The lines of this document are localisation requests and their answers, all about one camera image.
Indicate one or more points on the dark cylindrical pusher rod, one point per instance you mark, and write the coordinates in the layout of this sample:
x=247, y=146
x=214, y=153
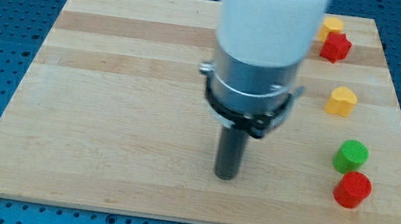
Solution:
x=229, y=156

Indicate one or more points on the green cylinder block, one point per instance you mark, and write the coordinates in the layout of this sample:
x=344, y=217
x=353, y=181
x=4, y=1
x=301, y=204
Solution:
x=350, y=156

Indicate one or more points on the yellow hexagon block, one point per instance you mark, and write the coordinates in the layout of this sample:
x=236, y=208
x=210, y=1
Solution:
x=330, y=25

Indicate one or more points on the red cylinder block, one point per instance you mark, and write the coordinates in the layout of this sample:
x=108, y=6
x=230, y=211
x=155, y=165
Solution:
x=353, y=188

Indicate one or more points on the wooden board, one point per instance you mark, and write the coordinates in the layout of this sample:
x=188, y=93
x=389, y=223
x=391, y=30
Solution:
x=111, y=117

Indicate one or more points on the yellow heart block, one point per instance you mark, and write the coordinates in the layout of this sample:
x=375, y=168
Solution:
x=341, y=102

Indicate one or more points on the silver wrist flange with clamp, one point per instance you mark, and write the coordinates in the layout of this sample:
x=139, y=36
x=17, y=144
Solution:
x=251, y=98

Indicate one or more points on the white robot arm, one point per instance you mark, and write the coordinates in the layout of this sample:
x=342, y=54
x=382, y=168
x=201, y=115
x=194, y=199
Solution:
x=271, y=33

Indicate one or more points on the red star block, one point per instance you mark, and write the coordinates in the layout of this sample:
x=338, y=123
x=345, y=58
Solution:
x=336, y=47

